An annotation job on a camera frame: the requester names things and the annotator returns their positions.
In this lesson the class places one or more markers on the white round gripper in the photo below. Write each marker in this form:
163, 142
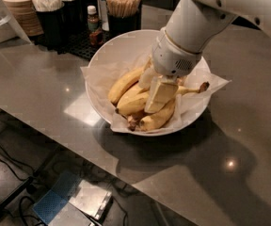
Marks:
172, 59

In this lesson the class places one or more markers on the yellow banana long stem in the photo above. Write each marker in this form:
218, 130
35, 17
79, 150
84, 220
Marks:
138, 102

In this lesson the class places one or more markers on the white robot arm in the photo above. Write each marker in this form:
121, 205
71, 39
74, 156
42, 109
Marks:
179, 45

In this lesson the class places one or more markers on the middle yellow banana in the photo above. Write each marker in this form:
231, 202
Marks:
130, 94

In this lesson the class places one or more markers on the left yellow banana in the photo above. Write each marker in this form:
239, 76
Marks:
123, 83

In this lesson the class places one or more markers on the bottom yellow banana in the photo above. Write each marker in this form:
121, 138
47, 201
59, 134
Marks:
157, 120

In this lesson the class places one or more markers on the white bowl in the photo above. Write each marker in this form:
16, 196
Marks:
129, 45

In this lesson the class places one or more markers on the white parchment paper liner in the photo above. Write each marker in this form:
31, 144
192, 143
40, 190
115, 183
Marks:
102, 73

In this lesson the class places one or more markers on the small sauce bottle white cap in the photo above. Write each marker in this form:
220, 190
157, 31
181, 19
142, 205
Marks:
95, 31

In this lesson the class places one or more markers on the black cup of wooden stirrers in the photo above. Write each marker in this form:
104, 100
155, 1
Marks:
123, 16

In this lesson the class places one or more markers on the black mesh tray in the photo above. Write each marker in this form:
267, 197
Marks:
78, 45

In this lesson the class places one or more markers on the black cup rear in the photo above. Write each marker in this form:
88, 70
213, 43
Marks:
73, 15

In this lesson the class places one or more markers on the black cup of white packets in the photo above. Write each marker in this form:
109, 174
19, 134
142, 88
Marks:
50, 14

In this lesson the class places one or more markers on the silver metal box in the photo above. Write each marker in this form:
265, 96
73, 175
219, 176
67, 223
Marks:
91, 199

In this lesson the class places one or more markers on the blue perforated box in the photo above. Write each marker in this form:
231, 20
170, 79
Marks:
49, 205

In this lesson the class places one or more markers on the stack of brown paper cups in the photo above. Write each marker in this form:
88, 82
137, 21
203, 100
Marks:
26, 16

